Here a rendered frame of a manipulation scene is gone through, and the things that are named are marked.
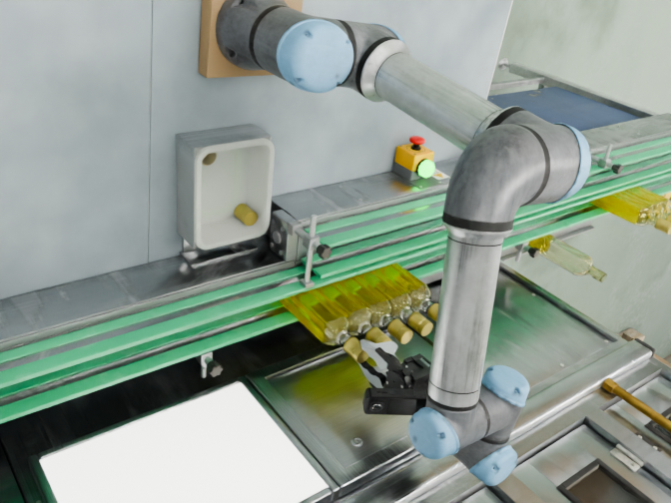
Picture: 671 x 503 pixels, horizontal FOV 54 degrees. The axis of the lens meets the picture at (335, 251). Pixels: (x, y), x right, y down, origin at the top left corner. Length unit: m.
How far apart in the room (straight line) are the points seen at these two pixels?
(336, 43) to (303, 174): 0.48
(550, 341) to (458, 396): 0.83
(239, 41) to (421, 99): 0.35
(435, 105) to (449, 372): 0.42
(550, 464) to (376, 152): 0.82
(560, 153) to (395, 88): 0.32
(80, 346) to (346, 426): 0.52
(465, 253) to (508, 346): 0.83
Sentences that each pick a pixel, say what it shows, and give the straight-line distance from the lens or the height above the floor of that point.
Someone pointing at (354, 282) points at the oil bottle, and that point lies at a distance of 1.46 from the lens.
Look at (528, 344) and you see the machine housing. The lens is 1.74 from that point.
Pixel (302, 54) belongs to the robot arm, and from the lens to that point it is 1.11.
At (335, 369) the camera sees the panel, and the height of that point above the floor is 1.06.
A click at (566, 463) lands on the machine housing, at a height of 1.49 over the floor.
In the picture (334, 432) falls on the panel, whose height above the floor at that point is 1.20.
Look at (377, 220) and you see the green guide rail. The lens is 1.51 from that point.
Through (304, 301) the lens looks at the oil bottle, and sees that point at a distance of 1.39.
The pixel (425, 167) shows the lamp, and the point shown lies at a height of 0.85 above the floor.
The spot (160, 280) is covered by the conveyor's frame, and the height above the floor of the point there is 0.83.
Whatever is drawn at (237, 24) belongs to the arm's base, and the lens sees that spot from 1.23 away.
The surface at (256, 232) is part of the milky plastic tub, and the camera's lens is 1.42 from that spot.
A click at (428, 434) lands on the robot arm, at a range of 1.00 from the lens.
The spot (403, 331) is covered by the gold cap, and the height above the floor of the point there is 1.16.
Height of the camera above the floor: 1.88
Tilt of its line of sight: 41 degrees down
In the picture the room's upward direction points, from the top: 128 degrees clockwise
